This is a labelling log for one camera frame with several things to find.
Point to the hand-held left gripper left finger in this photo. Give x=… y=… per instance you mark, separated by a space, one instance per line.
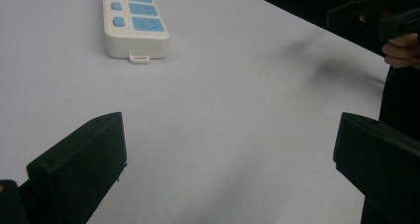
x=79 y=164

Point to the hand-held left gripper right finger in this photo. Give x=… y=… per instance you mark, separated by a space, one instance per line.
x=379 y=158

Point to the white power strip blue sockets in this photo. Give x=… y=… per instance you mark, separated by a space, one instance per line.
x=133 y=22

